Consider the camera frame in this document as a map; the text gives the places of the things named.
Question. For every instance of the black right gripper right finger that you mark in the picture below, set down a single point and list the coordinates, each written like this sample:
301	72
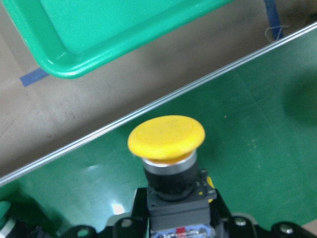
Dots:
227	225

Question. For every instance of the green conveyor belt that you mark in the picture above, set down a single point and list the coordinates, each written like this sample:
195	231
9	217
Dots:
232	155

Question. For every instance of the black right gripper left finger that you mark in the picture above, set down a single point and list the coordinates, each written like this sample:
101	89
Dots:
133	224

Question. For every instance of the yellow push button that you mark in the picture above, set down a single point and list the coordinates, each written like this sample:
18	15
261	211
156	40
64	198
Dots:
178	193

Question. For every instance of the green plastic tray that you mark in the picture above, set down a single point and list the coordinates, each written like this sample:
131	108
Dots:
69	38

